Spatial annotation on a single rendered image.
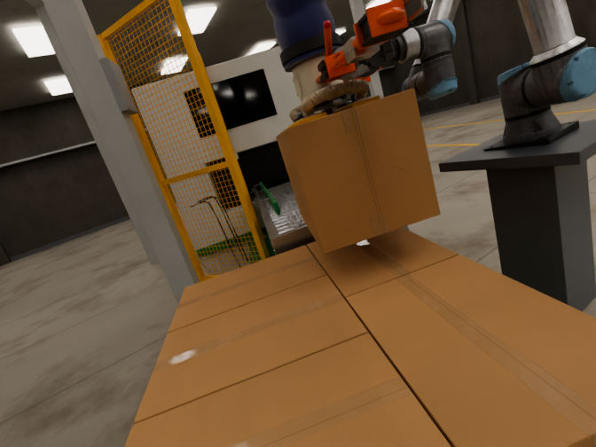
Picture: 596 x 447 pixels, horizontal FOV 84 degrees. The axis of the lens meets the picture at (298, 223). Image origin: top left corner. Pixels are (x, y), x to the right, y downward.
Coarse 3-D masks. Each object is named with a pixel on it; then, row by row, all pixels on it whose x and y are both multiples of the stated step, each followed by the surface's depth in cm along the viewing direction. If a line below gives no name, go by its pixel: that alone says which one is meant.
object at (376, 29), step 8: (400, 0) 62; (368, 8) 62; (376, 8) 62; (384, 8) 62; (368, 16) 62; (376, 16) 62; (360, 24) 68; (368, 24) 65; (376, 24) 62; (392, 24) 63; (400, 24) 63; (360, 32) 69; (368, 32) 66; (376, 32) 63; (384, 32) 63; (392, 32) 64; (360, 40) 70; (368, 40) 66; (376, 40) 67; (384, 40) 69; (360, 48) 70
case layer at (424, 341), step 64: (320, 256) 139; (384, 256) 121; (448, 256) 107; (192, 320) 118; (256, 320) 105; (320, 320) 94; (384, 320) 85; (448, 320) 78; (512, 320) 72; (576, 320) 67; (192, 384) 84; (256, 384) 77; (320, 384) 71; (384, 384) 66; (448, 384) 61; (512, 384) 58; (576, 384) 54
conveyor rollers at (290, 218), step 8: (280, 184) 380; (288, 184) 363; (272, 192) 344; (280, 192) 327; (288, 192) 311; (264, 200) 309; (280, 200) 284; (288, 200) 275; (272, 208) 265; (280, 208) 256; (288, 208) 248; (296, 208) 240; (272, 216) 238; (280, 216) 230; (288, 216) 222; (296, 216) 215; (280, 224) 212; (288, 224) 204; (296, 224) 197; (304, 224) 196; (280, 232) 195
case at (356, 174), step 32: (288, 128) 96; (320, 128) 97; (352, 128) 98; (384, 128) 99; (416, 128) 100; (288, 160) 121; (320, 160) 99; (352, 160) 100; (384, 160) 101; (416, 160) 102; (320, 192) 101; (352, 192) 102; (384, 192) 103; (416, 192) 104; (320, 224) 103; (352, 224) 104; (384, 224) 106
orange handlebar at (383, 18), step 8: (392, 8) 61; (400, 8) 61; (384, 16) 61; (392, 16) 61; (400, 16) 61; (384, 24) 62; (336, 56) 90; (344, 56) 84; (336, 64) 91; (344, 64) 90; (320, 80) 111
